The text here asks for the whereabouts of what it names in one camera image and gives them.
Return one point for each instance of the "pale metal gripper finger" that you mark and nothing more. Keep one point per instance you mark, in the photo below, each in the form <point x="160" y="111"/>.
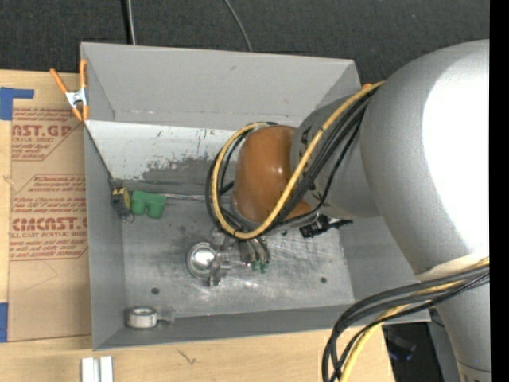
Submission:
<point x="216" y="275"/>
<point x="219" y="240"/>

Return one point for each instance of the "green toy block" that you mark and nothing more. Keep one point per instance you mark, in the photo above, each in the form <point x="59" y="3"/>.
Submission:
<point x="147" y="203"/>

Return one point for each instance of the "grey metal bin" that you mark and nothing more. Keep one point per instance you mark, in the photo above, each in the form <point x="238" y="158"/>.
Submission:
<point x="167" y="86"/>

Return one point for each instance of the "brown cardboard board red print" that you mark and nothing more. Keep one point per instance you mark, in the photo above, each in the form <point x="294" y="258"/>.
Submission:
<point x="43" y="285"/>

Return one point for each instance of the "black cylinder on white bracket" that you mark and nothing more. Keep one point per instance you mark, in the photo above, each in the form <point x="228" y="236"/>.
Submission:
<point x="314" y="227"/>

